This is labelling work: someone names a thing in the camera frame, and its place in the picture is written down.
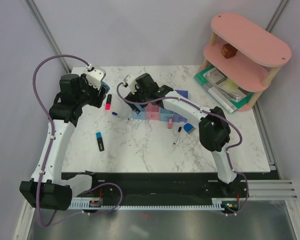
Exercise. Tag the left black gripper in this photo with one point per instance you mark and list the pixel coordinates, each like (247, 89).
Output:
(97, 101)

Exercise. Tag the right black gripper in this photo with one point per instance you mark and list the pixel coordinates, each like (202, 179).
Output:
(133, 97)

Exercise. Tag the light blue end bin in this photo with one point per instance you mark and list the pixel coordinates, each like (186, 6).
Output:
(137, 115)

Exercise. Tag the pink bin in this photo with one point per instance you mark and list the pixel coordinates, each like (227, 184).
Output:
(152, 112)

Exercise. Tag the purple blue bin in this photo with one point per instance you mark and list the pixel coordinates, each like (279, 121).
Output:
(177, 118)

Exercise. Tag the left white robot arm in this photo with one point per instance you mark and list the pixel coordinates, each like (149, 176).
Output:
(46, 189)

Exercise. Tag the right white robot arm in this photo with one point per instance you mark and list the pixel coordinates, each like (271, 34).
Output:
(213, 127)

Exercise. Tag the pink highlighter marker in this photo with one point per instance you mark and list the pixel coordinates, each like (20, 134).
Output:
(108, 102)

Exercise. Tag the pink eraser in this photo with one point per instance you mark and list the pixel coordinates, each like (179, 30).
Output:
(170, 123)

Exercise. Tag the blue highlighter marker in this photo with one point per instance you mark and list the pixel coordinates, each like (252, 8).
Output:
(100, 142)

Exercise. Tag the black capped pen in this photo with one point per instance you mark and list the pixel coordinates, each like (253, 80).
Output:
(177, 135)

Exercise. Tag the blue pencil sharpener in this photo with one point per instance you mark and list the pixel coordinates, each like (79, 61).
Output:
(188, 128)

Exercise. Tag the green spiral notebook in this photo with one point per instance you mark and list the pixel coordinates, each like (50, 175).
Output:
(213, 81)

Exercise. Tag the red brown small box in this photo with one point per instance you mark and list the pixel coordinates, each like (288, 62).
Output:
(228, 51)

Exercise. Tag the pink two tier shelf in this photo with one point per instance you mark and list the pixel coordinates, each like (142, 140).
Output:
(260, 54)

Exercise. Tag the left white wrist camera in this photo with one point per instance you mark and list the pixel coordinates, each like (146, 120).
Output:
(95, 76)

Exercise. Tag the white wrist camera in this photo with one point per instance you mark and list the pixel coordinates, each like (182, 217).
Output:
(130, 82)
(95, 76)

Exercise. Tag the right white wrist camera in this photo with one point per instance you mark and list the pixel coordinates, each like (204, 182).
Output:
(130, 82)

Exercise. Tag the white cable duct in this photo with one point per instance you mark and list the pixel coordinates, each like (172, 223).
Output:
(94, 204)

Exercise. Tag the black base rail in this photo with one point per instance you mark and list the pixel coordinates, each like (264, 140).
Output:
(145, 184)

